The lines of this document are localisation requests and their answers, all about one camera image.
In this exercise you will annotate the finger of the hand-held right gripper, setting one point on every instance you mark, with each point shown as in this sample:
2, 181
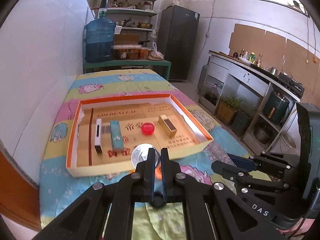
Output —
243, 161
225, 168

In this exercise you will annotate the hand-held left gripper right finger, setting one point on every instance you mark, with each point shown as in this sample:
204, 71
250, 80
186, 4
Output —
165, 177

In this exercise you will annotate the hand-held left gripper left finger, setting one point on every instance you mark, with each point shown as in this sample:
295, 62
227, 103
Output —
150, 177

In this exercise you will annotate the plain orange bottle cap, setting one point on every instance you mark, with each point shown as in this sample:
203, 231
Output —
158, 173

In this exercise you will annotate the clear floral plastic case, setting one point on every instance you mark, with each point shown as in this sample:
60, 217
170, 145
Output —
217, 152

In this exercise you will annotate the white bottle cap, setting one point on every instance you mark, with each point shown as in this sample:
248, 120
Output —
140, 155

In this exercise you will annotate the shallow orange-rimmed cardboard tray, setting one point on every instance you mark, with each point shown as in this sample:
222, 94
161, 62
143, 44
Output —
175, 145

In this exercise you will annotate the red bottle cap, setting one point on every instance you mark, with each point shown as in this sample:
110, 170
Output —
148, 128

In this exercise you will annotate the gold rectangular case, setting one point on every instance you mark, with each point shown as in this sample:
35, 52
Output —
168, 127

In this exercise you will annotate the teal patterned box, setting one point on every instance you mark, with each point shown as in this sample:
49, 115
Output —
116, 137

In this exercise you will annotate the white cartoon print box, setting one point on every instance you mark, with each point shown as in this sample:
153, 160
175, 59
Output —
98, 135

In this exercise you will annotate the metal cooking pot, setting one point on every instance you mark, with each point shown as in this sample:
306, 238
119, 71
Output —
262, 133

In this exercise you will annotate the dark planter with grass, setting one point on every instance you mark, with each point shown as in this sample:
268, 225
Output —
243, 121

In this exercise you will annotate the brown planter with grass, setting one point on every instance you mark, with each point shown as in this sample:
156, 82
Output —
226, 110

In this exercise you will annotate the dark green kitchen appliance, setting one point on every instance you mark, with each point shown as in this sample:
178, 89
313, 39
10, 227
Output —
276, 105

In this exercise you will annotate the large glass jug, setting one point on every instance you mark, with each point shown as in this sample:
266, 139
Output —
214, 92

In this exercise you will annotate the grey kitchen counter cabinet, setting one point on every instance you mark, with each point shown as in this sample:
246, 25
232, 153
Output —
250, 85

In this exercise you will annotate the black gas stove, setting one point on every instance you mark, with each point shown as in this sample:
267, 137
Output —
291, 82

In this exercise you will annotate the printed cartoon blanket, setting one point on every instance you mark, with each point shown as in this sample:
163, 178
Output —
55, 170

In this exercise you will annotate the metal cup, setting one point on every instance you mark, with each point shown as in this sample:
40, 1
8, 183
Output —
272, 70

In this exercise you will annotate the red sauce bottle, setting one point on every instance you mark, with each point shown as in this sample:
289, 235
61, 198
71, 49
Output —
259, 60

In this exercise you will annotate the green bottle yellow cap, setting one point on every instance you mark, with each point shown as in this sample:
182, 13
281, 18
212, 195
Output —
252, 57

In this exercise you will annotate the white plastic bottle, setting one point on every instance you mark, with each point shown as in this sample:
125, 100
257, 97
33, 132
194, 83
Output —
246, 55

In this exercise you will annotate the dark sauce bottle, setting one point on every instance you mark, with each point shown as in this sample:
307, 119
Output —
242, 53
236, 53

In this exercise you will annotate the plastic bag of food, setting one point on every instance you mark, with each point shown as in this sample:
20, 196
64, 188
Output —
155, 54

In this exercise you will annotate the plastic jar of orange food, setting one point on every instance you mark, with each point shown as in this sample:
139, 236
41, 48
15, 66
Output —
143, 53
133, 53
119, 53

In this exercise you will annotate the dark grey refrigerator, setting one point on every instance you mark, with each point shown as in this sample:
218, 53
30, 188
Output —
178, 42

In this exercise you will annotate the orange wooden door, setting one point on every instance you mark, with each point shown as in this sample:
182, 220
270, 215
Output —
15, 192

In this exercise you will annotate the black frying pan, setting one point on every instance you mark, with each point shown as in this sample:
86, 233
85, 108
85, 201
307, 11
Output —
143, 41

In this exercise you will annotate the brown cardboard box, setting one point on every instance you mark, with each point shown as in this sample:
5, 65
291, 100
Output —
126, 38

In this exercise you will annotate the blue water jug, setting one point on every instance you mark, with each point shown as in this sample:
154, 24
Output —
100, 41

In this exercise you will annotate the brass bowl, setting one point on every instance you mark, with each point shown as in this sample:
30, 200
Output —
145, 25

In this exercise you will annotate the white shelf rack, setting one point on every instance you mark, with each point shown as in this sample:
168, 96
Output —
130, 12

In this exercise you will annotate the cardboard sheets on wall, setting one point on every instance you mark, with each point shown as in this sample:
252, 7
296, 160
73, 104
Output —
270, 43

